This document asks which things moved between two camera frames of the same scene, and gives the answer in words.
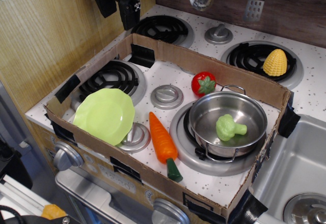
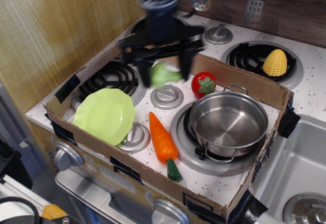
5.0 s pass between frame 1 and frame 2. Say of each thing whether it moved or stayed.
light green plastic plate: stayed
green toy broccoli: moved
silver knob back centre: stayed
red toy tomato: stayed
